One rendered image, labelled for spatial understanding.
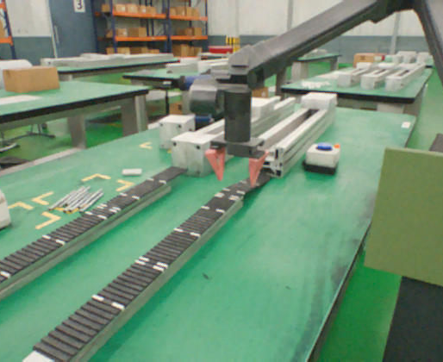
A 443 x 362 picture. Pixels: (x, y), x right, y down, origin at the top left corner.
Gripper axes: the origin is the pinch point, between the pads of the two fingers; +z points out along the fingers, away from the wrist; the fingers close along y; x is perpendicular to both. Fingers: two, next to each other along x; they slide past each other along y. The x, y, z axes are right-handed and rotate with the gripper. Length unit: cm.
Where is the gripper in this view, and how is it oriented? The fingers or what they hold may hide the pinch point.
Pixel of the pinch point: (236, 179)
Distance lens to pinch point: 80.3
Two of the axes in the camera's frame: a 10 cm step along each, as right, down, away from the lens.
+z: 0.0, 9.3, 3.8
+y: -9.0, -1.7, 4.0
